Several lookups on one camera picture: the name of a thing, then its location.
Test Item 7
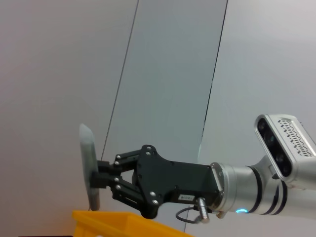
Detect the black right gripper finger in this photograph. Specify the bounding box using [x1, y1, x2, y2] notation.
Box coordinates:
[97, 148, 143, 174]
[90, 172, 147, 216]

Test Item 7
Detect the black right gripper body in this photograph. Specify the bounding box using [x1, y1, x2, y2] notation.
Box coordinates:
[133, 144, 225, 220]

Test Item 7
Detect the grey marker pen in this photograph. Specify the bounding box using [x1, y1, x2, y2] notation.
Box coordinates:
[79, 123, 101, 212]

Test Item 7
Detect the yellow plastic bin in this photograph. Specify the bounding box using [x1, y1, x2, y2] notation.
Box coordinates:
[72, 210, 196, 237]

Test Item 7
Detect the right gripper cable with plug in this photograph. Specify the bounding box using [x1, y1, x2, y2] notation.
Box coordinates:
[175, 197, 213, 225]

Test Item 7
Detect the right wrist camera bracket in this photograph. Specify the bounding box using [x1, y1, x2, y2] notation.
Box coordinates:
[256, 155, 307, 191]

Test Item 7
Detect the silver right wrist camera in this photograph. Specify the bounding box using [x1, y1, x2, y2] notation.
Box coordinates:
[254, 114, 316, 191]

